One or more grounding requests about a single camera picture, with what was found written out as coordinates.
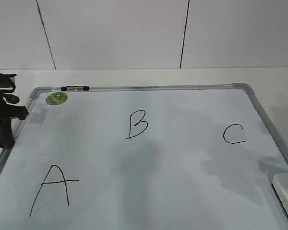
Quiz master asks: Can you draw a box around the white board with grey frame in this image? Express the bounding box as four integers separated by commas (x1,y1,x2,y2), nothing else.
0,83,288,230

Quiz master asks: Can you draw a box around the round green magnet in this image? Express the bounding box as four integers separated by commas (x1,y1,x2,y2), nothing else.
46,92,68,105

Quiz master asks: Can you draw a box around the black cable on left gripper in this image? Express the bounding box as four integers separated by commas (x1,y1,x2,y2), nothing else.
0,72,21,105

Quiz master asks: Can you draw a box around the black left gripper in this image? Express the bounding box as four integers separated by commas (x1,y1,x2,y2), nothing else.
0,73,28,149

